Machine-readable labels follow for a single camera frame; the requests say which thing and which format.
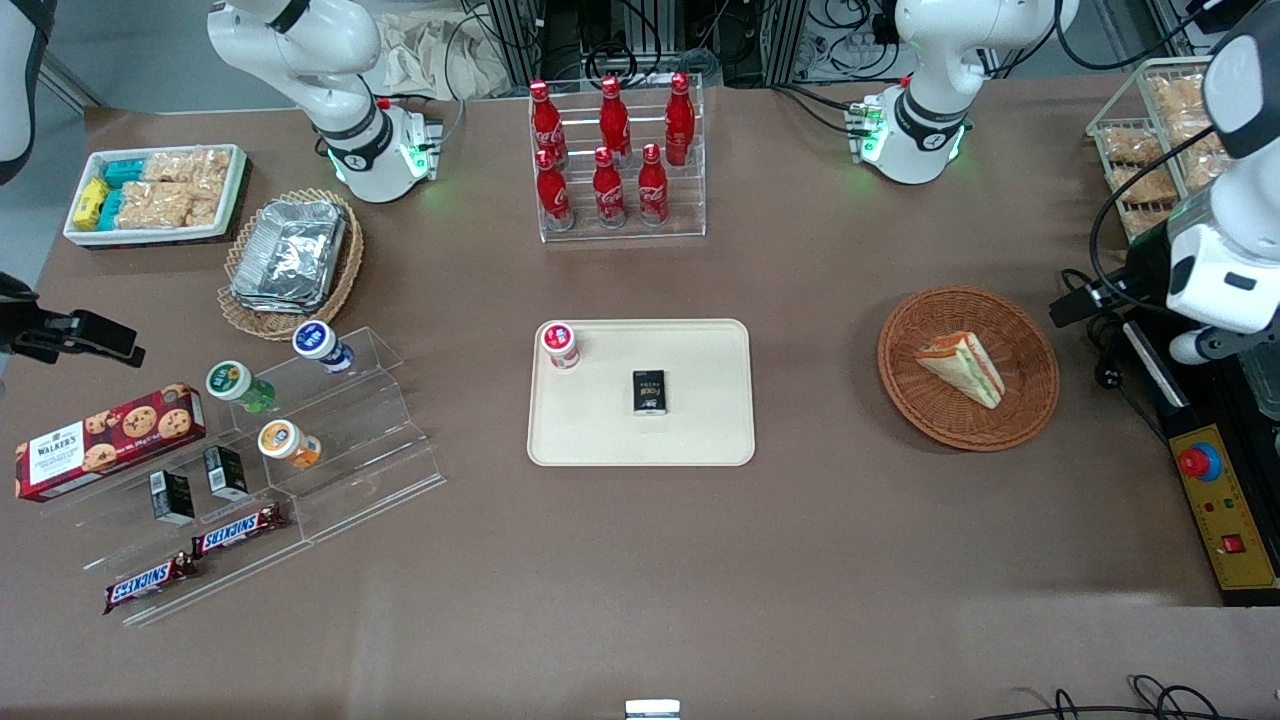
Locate orange lid yogurt bottle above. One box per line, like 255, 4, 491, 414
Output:
258, 420, 323, 471

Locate black countertop appliance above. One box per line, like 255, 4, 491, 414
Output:
1122, 305, 1280, 441

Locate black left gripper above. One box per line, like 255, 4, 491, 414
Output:
1049, 220, 1172, 327

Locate triangular sandwich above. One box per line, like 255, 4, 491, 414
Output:
914, 331, 1006, 410

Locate black left arm base cables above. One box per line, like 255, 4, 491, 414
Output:
770, 82, 873, 137

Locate black floor cable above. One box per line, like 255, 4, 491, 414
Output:
975, 675, 1280, 720

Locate yellow snack pack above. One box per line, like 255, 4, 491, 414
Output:
74, 177, 109, 231

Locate stack of foil trays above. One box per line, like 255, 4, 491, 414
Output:
230, 199, 348, 314

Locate red Walkers cookie box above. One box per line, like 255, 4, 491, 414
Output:
14, 383, 207, 503

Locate green lid yogurt bottle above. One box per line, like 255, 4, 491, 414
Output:
206, 361, 276, 415

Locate clear plastic container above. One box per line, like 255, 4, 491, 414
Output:
1243, 350, 1280, 421

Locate Snickers chocolate bar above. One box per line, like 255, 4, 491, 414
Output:
103, 553, 198, 615
190, 503, 288, 558

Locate light oval wicker basket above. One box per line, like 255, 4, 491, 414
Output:
217, 188, 365, 342

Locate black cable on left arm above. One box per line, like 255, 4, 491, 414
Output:
1089, 128, 1217, 293

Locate white rectangular snack bin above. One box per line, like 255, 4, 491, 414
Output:
62, 144, 249, 248

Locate clear acrylic step stand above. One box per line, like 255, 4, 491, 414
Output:
75, 326, 446, 628

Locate red lid yogurt bottle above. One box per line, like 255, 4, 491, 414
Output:
540, 321, 582, 371

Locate brown round wicker basket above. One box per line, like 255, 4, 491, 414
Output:
877, 286, 1061, 453

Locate blue lid yogurt bottle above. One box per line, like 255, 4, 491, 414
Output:
292, 320, 355, 375

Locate clear acrylic bottle rack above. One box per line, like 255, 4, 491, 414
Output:
528, 75, 707, 244

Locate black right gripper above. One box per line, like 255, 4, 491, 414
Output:
0, 272, 147, 368

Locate yellow emergency stop control box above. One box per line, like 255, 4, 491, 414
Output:
1168, 424, 1280, 608

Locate small black box white label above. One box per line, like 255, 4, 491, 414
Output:
150, 470, 196, 527
203, 445, 250, 502

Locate red cola bottle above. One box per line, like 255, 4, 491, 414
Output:
638, 144, 670, 227
536, 148, 574, 232
592, 147, 627, 229
599, 76, 632, 161
529, 80, 567, 166
665, 72, 696, 167

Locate black equipment rack with cables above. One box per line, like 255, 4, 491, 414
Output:
485, 0, 901, 89

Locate white wire snack basket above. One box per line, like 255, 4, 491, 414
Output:
1086, 57, 1241, 242

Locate beige plastic serving tray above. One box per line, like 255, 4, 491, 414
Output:
527, 319, 756, 468

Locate clear cracker pack in wire basket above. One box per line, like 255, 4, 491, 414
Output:
1100, 128, 1166, 167
1150, 75, 1213, 151
1112, 165, 1183, 207

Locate crumpled beige cloth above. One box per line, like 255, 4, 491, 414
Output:
378, 10, 513, 101

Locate grey metal bar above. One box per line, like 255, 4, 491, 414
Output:
38, 50, 103, 111

